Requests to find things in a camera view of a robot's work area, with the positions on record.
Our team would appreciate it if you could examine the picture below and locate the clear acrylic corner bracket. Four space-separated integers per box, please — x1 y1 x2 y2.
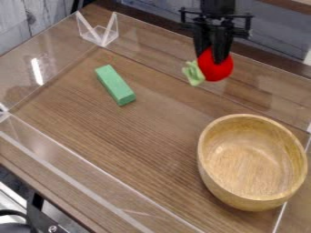
75 12 119 47

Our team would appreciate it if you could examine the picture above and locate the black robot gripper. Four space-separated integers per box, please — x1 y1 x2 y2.
179 7 254 65

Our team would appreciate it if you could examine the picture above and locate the black table leg bracket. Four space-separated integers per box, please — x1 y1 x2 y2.
27 193 70 233

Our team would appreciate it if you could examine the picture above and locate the black cable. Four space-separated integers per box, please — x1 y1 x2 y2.
0 208 30 233

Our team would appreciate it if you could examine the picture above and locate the wooden bowl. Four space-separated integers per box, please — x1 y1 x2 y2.
197 114 309 212

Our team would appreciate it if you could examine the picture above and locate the clear acrylic tray wall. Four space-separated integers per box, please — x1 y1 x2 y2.
0 104 205 233

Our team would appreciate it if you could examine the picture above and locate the green foam block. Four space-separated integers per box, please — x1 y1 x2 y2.
95 65 137 106

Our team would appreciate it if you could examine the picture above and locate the red plush tomato green leaf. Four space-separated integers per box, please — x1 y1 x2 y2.
182 46 237 87

